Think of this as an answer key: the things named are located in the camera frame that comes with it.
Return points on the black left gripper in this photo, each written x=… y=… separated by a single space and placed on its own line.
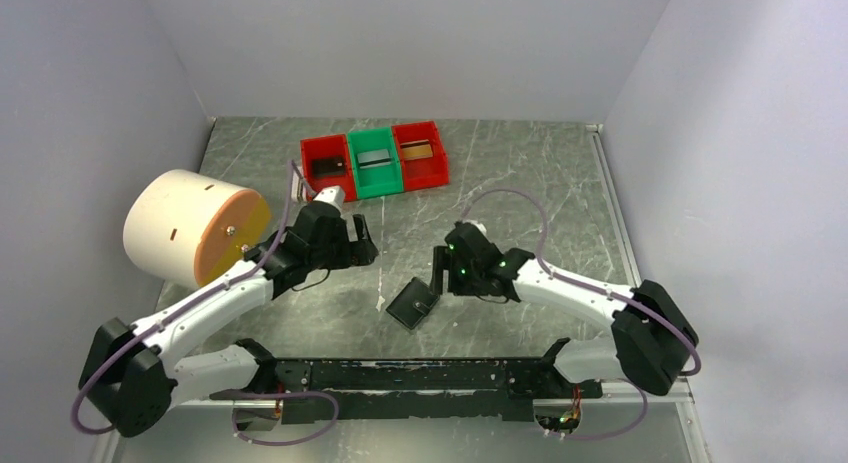
x=357 y=253

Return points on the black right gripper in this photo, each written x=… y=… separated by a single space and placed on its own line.
x=444 y=259

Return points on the black leather card holder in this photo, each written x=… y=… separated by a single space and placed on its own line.
x=413 y=303

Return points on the green plastic bin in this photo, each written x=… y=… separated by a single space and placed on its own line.
x=379 y=181

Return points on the red plastic bin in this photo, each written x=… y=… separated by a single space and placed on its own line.
x=326 y=146
x=423 y=159

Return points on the gold card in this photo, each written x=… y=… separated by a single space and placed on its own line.
x=416 y=150

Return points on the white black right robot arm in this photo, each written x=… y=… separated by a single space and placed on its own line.
x=644 y=336

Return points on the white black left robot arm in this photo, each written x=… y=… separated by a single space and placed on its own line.
x=135 y=373

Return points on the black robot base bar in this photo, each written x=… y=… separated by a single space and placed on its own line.
x=349 y=389

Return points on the black card in bin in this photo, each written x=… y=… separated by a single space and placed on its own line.
x=328 y=167

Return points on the silver card in bin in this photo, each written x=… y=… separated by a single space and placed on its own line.
x=373 y=158

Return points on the small white clip block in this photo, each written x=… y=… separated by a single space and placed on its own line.
x=298 y=191

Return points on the white orange cylinder drum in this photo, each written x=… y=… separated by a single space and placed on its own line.
x=189 y=229

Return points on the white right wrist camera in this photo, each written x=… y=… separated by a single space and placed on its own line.
x=479 y=226

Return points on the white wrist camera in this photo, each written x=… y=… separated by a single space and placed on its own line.
x=479 y=226
x=332 y=195

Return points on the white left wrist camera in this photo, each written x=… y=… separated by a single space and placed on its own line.
x=332 y=195

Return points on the aluminium frame rail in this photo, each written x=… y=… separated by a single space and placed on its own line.
x=594 y=133

